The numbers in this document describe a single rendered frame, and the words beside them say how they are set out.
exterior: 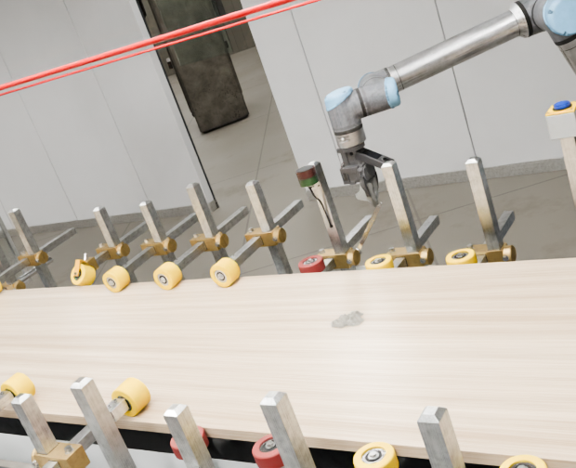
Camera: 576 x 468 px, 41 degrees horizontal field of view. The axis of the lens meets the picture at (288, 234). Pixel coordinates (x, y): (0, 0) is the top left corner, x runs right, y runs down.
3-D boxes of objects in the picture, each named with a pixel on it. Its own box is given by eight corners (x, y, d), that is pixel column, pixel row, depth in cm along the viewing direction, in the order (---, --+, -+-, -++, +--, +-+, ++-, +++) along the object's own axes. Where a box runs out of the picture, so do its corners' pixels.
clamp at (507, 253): (473, 259, 229) (468, 243, 228) (517, 256, 221) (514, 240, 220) (466, 269, 225) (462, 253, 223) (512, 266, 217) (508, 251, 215)
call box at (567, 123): (557, 133, 200) (551, 104, 197) (585, 128, 196) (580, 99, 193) (551, 143, 195) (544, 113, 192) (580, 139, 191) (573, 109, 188)
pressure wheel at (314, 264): (316, 285, 249) (305, 253, 245) (337, 284, 245) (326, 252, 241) (304, 298, 243) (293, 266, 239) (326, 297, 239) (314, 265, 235)
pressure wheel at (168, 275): (163, 257, 261) (183, 267, 258) (162, 276, 266) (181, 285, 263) (152, 266, 257) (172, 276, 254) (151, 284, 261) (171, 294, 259)
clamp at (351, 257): (326, 262, 257) (321, 249, 255) (362, 260, 249) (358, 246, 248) (319, 271, 253) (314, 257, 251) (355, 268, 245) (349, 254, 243)
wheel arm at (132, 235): (150, 224, 327) (148, 218, 326) (155, 224, 325) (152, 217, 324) (92, 266, 300) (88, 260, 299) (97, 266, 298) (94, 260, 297)
